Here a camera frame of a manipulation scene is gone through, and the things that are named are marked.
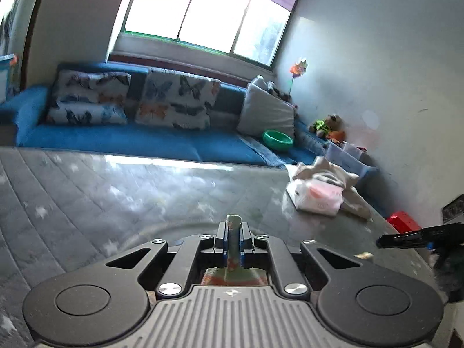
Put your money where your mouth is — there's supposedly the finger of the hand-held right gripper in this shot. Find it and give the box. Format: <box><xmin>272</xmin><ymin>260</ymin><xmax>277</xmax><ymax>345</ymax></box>
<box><xmin>376</xmin><ymin>229</ymin><xmax>430</xmax><ymax>249</ymax></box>

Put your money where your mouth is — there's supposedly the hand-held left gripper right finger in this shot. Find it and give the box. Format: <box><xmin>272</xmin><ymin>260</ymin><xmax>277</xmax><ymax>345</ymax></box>
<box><xmin>239</xmin><ymin>221</ymin><xmax>367</xmax><ymax>300</ymax></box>

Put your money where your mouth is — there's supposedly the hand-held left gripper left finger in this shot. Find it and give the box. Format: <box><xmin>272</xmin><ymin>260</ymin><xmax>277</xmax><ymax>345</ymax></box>
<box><xmin>104</xmin><ymin>221</ymin><xmax>229</xmax><ymax>296</ymax></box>

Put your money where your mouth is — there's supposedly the green and orange garment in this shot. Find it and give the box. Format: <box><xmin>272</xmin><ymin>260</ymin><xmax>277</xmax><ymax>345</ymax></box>
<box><xmin>201</xmin><ymin>215</ymin><xmax>269</xmax><ymax>288</ymax></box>

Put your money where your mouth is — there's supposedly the red box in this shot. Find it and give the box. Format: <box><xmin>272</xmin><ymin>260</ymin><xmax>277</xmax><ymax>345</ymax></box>
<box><xmin>386</xmin><ymin>211</ymin><xmax>422</xmax><ymax>234</ymax></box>

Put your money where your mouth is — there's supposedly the black power socket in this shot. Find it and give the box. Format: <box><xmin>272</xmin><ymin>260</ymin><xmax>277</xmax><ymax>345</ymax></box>
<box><xmin>441</xmin><ymin>195</ymin><xmax>464</xmax><ymax>222</ymax></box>

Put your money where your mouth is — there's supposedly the cream cloth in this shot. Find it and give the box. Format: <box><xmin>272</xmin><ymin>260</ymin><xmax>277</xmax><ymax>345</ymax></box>
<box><xmin>292</xmin><ymin>155</ymin><xmax>374</xmax><ymax>222</ymax></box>

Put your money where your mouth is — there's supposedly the white and pink garment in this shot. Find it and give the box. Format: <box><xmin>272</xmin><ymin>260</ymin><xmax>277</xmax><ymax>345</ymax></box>
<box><xmin>286</xmin><ymin>177</ymin><xmax>346</xmax><ymax>218</ymax></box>

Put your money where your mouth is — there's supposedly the grey striped throw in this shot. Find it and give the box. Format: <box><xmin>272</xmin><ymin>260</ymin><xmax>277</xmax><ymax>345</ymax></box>
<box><xmin>237</xmin><ymin>135</ymin><xmax>296</xmax><ymax>168</ymax></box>

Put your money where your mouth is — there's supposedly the clear storage box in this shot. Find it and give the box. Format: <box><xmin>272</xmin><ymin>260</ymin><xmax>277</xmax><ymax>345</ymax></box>
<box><xmin>324</xmin><ymin>141</ymin><xmax>368</xmax><ymax>176</ymax></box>

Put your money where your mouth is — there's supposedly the green plastic bowl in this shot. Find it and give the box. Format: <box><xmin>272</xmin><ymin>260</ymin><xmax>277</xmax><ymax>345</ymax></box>
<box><xmin>262</xmin><ymin>130</ymin><xmax>294</xmax><ymax>152</ymax></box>

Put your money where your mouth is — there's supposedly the brown plush bear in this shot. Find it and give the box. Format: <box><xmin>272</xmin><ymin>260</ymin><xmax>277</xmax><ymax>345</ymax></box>
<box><xmin>326</xmin><ymin>114</ymin><xmax>345</xmax><ymax>132</ymax></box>

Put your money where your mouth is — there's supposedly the green plush toy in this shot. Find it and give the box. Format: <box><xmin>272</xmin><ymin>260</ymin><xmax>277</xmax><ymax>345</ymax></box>
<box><xmin>309</xmin><ymin>119</ymin><xmax>331</xmax><ymax>138</ymax></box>

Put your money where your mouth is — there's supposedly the grey pillow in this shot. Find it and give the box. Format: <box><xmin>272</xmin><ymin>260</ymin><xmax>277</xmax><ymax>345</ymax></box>
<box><xmin>236</xmin><ymin>76</ymin><xmax>296</xmax><ymax>139</ymax></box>

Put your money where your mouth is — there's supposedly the blue sofa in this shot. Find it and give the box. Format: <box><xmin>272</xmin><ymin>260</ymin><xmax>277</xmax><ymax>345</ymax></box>
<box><xmin>0</xmin><ymin>61</ymin><xmax>327</xmax><ymax>169</ymax></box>

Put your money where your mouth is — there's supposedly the large butterfly print cushion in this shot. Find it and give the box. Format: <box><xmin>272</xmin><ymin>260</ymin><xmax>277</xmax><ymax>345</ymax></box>
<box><xmin>135</xmin><ymin>69</ymin><xmax>221</xmax><ymax>131</ymax></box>

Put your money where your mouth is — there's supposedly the dark patterned pillow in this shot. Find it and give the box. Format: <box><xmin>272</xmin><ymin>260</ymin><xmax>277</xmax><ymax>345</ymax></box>
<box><xmin>266</xmin><ymin>81</ymin><xmax>298</xmax><ymax>110</ymax></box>

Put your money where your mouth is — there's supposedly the colourful pinwheel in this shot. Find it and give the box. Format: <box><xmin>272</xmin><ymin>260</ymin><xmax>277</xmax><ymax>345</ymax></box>
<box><xmin>288</xmin><ymin>57</ymin><xmax>309</xmax><ymax>95</ymax></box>

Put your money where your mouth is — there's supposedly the small butterfly print cushion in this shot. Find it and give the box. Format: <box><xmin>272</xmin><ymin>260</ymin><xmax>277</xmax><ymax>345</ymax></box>
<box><xmin>45</xmin><ymin>101</ymin><xmax>128</xmax><ymax>126</ymax></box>
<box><xmin>51</xmin><ymin>70</ymin><xmax>132</xmax><ymax>105</ymax></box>

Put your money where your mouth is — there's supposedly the window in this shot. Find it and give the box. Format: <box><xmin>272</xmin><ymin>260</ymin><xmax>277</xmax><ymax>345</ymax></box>
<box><xmin>121</xmin><ymin>0</ymin><xmax>302</xmax><ymax>68</ymax></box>

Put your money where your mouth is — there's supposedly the light blue board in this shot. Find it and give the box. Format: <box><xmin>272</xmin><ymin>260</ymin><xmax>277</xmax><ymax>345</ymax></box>
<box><xmin>0</xmin><ymin>54</ymin><xmax>19</xmax><ymax>103</ymax></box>

